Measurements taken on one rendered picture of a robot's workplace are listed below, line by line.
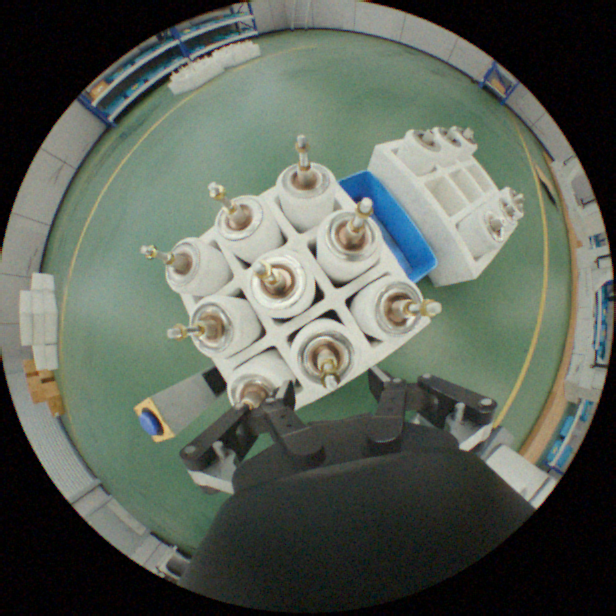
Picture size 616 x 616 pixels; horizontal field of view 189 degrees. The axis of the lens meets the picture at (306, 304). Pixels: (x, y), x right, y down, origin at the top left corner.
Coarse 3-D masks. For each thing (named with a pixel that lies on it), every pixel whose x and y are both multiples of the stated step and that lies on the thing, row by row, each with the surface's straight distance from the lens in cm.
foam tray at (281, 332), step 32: (288, 224) 35; (384, 256) 35; (224, 288) 36; (320, 288) 34; (352, 288) 32; (288, 320) 43; (352, 320) 32; (256, 352) 34; (288, 352) 32; (384, 352) 34
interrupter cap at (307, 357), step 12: (312, 336) 24; (324, 336) 24; (336, 336) 24; (300, 348) 24; (312, 348) 24; (324, 348) 25; (336, 348) 25; (348, 348) 25; (300, 360) 25; (312, 360) 25; (336, 360) 25; (348, 360) 25; (312, 372) 25; (348, 372) 25
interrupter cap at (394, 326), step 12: (384, 288) 26; (396, 288) 26; (408, 288) 27; (384, 300) 25; (396, 300) 26; (420, 300) 28; (384, 312) 26; (384, 324) 26; (396, 324) 26; (408, 324) 27; (396, 336) 26
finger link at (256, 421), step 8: (272, 392) 15; (256, 408) 13; (248, 416) 12; (256, 416) 12; (264, 416) 12; (248, 424) 12; (256, 424) 12; (264, 424) 12; (240, 432) 13; (248, 432) 12; (256, 432) 12; (264, 432) 12
